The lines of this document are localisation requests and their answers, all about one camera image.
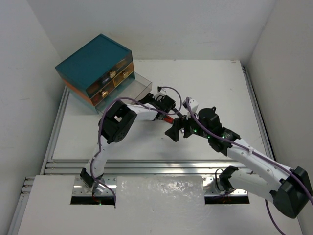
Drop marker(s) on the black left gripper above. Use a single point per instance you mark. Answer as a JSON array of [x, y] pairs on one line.
[[169, 107]]

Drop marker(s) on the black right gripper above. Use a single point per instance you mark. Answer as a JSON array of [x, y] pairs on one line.
[[178, 123]]

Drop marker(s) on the red handled adjustable wrench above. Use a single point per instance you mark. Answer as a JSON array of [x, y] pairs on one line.
[[168, 119]]

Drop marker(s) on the transparent wide bottom drawer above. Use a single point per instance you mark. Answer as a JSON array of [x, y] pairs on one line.
[[135, 87]]

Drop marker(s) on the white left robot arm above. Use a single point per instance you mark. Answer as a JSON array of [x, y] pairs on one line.
[[117, 121]]

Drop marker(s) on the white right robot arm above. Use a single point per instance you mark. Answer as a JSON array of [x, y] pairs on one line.
[[289, 190]]

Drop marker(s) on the white foam cover panel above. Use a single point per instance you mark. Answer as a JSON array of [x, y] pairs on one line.
[[171, 191]]

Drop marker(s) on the teal drawer organizer box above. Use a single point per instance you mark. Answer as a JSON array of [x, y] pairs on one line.
[[98, 72]]

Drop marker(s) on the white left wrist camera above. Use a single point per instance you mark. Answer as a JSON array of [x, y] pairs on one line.
[[161, 92]]

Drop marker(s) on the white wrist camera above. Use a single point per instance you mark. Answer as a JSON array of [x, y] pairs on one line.
[[191, 106], [161, 92]]

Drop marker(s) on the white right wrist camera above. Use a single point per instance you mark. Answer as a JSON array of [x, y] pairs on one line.
[[191, 106]]

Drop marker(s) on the aluminium table edge rail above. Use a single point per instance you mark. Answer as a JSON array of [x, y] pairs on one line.
[[144, 167]]

